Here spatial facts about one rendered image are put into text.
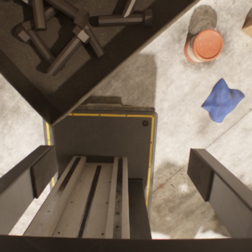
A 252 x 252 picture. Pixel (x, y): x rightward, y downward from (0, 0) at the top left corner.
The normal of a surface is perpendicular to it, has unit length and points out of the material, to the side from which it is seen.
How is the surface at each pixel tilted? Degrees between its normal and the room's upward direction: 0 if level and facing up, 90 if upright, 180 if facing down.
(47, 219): 90
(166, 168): 0
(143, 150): 0
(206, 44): 0
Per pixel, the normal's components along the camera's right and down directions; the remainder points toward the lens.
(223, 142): 0.01, 0.26
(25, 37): 0.31, 0.61
